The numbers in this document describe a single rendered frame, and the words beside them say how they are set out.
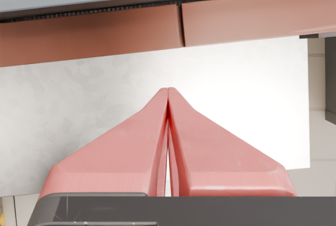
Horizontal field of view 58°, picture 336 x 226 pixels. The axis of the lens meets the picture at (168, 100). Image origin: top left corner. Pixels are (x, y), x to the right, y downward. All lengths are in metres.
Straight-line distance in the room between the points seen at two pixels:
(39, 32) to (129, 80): 0.17
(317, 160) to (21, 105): 1.10
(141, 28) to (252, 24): 0.10
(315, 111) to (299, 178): 0.27
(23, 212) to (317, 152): 1.05
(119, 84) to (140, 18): 0.17
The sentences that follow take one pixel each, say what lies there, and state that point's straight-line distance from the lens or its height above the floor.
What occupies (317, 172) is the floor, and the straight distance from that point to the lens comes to 1.34.
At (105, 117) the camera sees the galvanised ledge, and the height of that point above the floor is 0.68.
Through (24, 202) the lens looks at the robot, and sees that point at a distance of 1.05.
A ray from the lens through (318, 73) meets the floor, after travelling 1.24.
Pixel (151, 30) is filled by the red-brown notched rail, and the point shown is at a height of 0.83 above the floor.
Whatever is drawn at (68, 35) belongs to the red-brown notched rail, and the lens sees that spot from 0.30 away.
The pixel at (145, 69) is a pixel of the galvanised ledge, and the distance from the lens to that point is 0.44.
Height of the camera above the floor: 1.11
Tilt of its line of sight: 80 degrees down
